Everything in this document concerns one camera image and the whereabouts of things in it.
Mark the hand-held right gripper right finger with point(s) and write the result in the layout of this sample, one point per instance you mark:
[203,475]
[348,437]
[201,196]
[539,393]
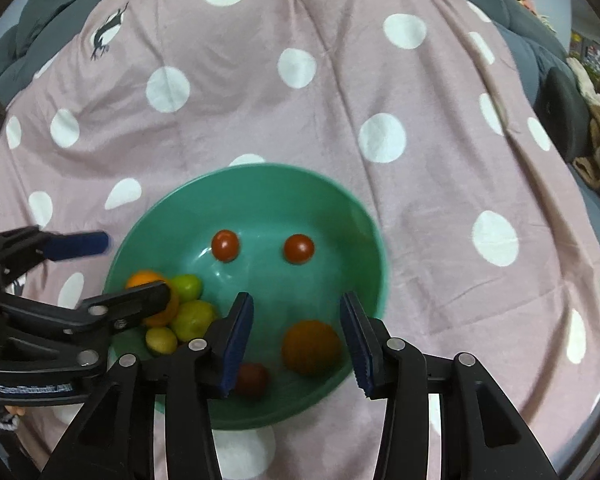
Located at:
[360,345]

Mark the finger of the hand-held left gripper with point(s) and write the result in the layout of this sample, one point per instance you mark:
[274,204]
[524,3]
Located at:
[75,245]
[130,305]

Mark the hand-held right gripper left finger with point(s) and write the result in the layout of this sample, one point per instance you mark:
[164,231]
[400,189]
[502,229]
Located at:
[237,345]

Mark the orange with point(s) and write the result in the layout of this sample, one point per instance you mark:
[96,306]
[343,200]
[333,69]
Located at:
[311,347]
[167,312]

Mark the large red tomato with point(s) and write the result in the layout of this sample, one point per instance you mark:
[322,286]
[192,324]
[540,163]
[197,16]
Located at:
[252,381]

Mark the small yellow fruit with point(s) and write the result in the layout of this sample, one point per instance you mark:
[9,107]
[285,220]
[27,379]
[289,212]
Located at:
[161,341]

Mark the yellow-green fruit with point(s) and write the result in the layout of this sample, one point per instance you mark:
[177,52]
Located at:
[195,320]
[187,287]

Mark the small red tomato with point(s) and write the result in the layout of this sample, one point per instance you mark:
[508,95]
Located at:
[225,245]
[299,249]

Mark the green plastic basin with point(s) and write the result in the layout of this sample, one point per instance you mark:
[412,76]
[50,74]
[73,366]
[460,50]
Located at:
[280,200]

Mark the pink polka-dot blanket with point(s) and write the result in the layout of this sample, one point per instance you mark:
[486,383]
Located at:
[305,110]

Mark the dark grey cushion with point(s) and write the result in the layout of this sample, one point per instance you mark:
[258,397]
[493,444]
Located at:
[562,110]

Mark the grey sofa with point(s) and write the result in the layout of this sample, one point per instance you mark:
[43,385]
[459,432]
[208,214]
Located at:
[530,55]

